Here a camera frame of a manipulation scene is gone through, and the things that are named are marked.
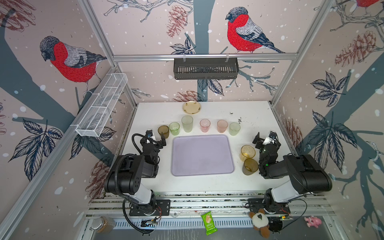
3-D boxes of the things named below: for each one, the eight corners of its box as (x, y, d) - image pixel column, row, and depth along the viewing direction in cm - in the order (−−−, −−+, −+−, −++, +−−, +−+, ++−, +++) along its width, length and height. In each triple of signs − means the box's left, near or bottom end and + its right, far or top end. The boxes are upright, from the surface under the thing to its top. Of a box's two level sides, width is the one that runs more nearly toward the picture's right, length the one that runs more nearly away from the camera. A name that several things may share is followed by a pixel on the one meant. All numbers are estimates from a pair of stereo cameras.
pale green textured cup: (229, 135, 103) (231, 130, 98) (227, 127, 108) (229, 122, 102) (239, 135, 103) (241, 130, 98) (237, 127, 107) (239, 122, 102)
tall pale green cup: (182, 132, 105) (181, 123, 97) (183, 123, 110) (181, 115, 102) (193, 132, 105) (192, 123, 97) (193, 123, 110) (192, 115, 102)
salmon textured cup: (217, 133, 104) (218, 127, 99) (216, 125, 109) (217, 119, 104) (227, 133, 104) (228, 127, 99) (226, 125, 109) (227, 119, 104)
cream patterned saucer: (182, 113, 118) (182, 112, 117) (183, 102, 126) (183, 101, 125) (201, 113, 118) (201, 112, 117) (201, 102, 126) (201, 101, 125)
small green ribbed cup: (169, 135, 103) (168, 130, 98) (171, 127, 108) (169, 121, 102) (179, 135, 103) (178, 130, 98) (180, 127, 108) (179, 121, 102)
